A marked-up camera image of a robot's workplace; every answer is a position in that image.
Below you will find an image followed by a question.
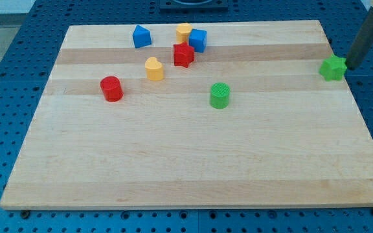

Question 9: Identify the dark grey robot arm rod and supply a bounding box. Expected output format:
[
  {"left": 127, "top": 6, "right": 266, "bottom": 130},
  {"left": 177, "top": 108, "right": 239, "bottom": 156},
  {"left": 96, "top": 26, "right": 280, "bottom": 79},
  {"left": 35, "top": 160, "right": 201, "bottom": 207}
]
[{"left": 345, "top": 0, "right": 373, "bottom": 70}]

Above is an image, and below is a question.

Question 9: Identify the red star block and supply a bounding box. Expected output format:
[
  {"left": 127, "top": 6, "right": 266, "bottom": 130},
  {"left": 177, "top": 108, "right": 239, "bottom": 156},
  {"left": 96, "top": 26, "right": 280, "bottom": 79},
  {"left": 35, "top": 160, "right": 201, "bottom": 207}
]
[{"left": 173, "top": 42, "right": 194, "bottom": 68}]

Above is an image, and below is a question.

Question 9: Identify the green star block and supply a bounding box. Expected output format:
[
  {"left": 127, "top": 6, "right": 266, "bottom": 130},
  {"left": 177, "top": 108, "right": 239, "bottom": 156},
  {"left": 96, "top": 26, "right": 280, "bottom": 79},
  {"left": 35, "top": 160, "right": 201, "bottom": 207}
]
[{"left": 319, "top": 54, "right": 347, "bottom": 82}]

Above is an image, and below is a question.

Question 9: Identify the light wooden board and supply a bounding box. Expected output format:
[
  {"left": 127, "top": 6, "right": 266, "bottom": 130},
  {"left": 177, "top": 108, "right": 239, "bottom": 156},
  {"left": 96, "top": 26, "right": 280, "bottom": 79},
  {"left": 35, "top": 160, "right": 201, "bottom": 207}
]
[{"left": 0, "top": 20, "right": 373, "bottom": 210}]

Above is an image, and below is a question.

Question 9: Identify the green cylinder block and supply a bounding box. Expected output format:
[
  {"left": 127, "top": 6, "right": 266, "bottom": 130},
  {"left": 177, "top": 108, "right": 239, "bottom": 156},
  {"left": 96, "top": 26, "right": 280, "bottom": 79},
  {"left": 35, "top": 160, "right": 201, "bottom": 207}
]
[{"left": 210, "top": 82, "right": 231, "bottom": 109}]

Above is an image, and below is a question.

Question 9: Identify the yellow heart block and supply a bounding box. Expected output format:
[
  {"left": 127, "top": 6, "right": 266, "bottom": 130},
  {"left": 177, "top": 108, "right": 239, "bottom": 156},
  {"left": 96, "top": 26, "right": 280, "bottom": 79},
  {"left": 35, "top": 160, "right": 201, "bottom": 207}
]
[{"left": 144, "top": 57, "right": 164, "bottom": 81}]

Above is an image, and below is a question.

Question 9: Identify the blue cube block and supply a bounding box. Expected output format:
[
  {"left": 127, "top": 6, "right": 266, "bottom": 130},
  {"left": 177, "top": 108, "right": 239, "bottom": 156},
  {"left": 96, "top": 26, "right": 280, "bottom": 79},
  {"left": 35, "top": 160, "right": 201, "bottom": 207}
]
[{"left": 188, "top": 29, "right": 207, "bottom": 53}]

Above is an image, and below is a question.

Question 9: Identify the red cylinder block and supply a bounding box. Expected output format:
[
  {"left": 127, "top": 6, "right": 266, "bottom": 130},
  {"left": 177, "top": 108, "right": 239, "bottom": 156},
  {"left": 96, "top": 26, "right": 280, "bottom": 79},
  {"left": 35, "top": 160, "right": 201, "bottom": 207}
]
[{"left": 100, "top": 76, "right": 124, "bottom": 102}]

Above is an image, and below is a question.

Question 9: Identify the yellow hexagon block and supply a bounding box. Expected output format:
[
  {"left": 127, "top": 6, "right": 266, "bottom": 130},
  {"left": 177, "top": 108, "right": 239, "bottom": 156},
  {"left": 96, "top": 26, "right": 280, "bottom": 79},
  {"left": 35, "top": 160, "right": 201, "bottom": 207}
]
[{"left": 175, "top": 23, "right": 192, "bottom": 43}]

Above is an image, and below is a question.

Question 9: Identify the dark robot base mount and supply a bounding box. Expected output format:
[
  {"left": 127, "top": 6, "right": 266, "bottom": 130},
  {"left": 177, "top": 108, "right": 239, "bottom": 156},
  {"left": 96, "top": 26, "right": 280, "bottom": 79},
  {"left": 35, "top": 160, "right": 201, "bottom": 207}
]
[{"left": 158, "top": 0, "right": 229, "bottom": 11}]

